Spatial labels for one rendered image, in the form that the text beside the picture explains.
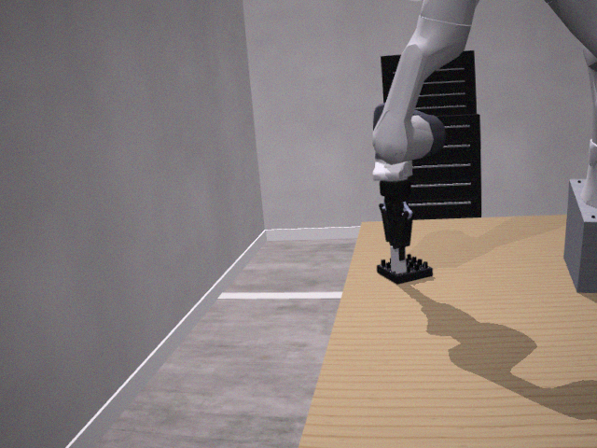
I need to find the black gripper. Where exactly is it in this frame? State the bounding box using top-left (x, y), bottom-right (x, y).
top-left (379, 178), bottom-right (415, 274)

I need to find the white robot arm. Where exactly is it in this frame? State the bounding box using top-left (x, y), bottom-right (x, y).
top-left (373, 0), bottom-right (597, 208)

